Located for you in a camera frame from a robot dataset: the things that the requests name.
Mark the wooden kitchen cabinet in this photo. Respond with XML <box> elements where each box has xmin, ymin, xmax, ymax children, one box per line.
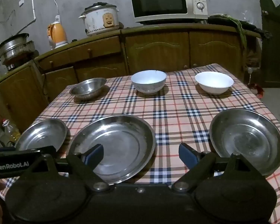
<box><xmin>0</xmin><ymin>23</ymin><xmax>262</xmax><ymax>133</ymax></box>

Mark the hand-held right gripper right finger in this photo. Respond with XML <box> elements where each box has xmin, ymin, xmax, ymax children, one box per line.
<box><xmin>172</xmin><ymin>143</ymin><xmax>263</xmax><ymax>192</ymax></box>

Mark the large steel plate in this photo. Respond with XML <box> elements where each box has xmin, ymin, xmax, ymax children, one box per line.
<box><xmin>69</xmin><ymin>114</ymin><xmax>156</xmax><ymax>184</ymax></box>

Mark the dark flat tray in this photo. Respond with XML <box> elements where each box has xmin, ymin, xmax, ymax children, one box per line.
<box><xmin>208</xmin><ymin>14</ymin><xmax>270</xmax><ymax>39</ymax></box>

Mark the orange electric kettle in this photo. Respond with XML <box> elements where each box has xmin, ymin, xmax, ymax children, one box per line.
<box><xmin>47</xmin><ymin>21</ymin><xmax>69</xmax><ymax>49</ymax></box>

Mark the white microwave oven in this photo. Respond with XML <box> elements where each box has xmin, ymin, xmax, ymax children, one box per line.
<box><xmin>129</xmin><ymin>0</ymin><xmax>208</xmax><ymax>25</ymax></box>

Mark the plaid tablecloth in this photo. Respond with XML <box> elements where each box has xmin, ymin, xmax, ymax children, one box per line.
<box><xmin>0</xmin><ymin>63</ymin><xmax>280</xmax><ymax>224</ymax></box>

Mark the medium steel plate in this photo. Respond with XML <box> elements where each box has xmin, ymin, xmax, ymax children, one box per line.
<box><xmin>209</xmin><ymin>108</ymin><xmax>280</xmax><ymax>176</ymax></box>

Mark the brown cloth bag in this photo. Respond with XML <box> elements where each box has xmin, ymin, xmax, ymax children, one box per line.
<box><xmin>245</xmin><ymin>37</ymin><xmax>262</xmax><ymax>68</ymax></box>

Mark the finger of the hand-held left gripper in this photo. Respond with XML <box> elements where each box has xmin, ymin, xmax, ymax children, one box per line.
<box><xmin>30</xmin><ymin>146</ymin><xmax>57</xmax><ymax>159</ymax></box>

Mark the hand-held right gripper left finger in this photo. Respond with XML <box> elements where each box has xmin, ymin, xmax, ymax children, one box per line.
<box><xmin>21</xmin><ymin>144</ymin><xmax>110</xmax><ymax>192</ymax></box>

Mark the white rice cooker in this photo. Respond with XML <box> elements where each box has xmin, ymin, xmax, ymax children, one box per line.
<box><xmin>79</xmin><ymin>2</ymin><xmax>120</xmax><ymax>36</ymax></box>

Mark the gas stove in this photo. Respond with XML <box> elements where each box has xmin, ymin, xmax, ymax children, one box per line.
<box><xmin>2</xmin><ymin>56</ymin><xmax>39</xmax><ymax>71</ymax></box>

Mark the small steel plate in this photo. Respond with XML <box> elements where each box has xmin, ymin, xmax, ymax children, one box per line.
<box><xmin>15</xmin><ymin>119</ymin><xmax>68</xmax><ymax>152</ymax></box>

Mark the red bag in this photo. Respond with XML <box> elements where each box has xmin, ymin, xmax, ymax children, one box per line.
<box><xmin>248</xmin><ymin>83</ymin><xmax>265</xmax><ymax>99</ymax></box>

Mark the shallow white bowl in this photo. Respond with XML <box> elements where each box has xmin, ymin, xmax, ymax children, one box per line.
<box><xmin>195</xmin><ymin>71</ymin><xmax>234</xmax><ymax>95</ymax></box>

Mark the dark green door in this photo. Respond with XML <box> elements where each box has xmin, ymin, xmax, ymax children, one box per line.
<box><xmin>257</xmin><ymin>0</ymin><xmax>280</xmax><ymax>89</ymax></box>

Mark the steel bowl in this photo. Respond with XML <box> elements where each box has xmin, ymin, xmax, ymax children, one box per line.
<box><xmin>69</xmin><ymin>78</ymin><xmax>107</xmax><ymax>98</ymax></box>

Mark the cooking oil bottle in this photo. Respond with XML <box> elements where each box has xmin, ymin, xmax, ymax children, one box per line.
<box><xmin>2</xmin><ymin>119</ymin><xmax>21</xmax><ymax>144</ymax></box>

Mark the steel steamer pot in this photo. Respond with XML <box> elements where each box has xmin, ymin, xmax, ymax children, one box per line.
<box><xmin>0</xmin><ymin>33</ymin><xmax>35</xmax><ymax>60</ymax></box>

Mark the deep white bowl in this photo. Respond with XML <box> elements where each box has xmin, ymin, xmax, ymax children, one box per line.
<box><xmin>131</xmin><ymin>70</ymin><xmax>167</xmax><ymax>94</ymax></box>

